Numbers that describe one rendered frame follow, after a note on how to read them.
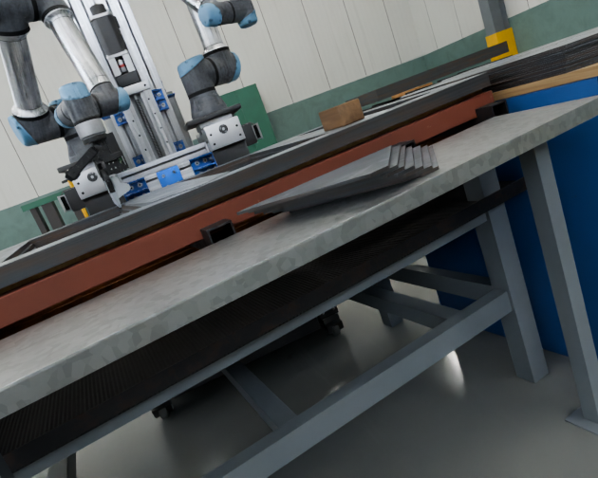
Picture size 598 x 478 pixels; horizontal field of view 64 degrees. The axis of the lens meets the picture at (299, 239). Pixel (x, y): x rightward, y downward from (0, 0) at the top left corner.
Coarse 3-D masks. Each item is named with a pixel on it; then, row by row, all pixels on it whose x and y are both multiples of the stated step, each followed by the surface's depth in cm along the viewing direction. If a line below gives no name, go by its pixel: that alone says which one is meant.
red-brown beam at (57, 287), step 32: (480, 96) 117; (416, 128) 109; (448, 128) 113; (320, 160) 103; (352, 160) 103; (256, 192) 94; (160, 224) 89; (192, 224) 89; (96, 256) 83; (128, 256) 85; (160, 256) 87; (32, 288) 79; (64, 288) 81; (0, 320) 77
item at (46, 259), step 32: (448, 96) 113; (320, 128) 171; (352, 128) 102; (384, 128) 106; (256, 160) 153; (288, 160) 96; (192, 192) 89; (224, 192) 91; (96, 224) 141; (128, 224) 84; (32, 256) 78; (64, 256) 80; (0, 288) 77
